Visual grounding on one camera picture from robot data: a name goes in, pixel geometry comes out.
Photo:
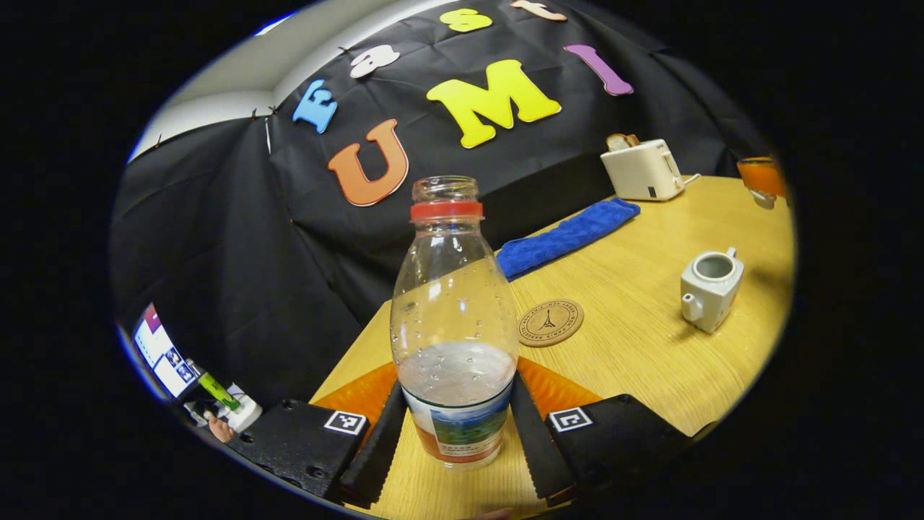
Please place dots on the white toaster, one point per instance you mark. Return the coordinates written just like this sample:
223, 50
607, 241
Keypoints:
639, 172

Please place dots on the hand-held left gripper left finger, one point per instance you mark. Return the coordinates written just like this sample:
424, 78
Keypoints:
375, 455

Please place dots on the round cork coaster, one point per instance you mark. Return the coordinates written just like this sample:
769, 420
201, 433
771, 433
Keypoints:
551, 323

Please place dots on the small white table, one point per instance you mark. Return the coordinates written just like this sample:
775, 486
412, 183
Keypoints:
249, 415

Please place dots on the black backdrop cloth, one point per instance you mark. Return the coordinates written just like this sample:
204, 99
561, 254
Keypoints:
216, 253

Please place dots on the green label bottle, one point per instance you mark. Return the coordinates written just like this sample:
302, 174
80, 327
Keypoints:
219, 391

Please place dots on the bread slice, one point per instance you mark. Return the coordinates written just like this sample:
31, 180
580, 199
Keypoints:
619, 141

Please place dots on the computer monitor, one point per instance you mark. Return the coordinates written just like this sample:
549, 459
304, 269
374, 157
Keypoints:
162, 354

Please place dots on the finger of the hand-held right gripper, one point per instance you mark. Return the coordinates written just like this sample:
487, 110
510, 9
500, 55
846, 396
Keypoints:
761, 177

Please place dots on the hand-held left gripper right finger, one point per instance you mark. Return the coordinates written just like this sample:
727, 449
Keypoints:
538, 455

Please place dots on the white ceramic teacup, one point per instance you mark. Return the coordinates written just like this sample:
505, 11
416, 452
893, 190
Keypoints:
711, 296

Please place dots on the clear plastic water bottle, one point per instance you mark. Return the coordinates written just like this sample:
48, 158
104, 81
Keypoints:
455, 289

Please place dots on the blue towel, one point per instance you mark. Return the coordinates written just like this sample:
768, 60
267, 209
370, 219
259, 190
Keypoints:
570, 235

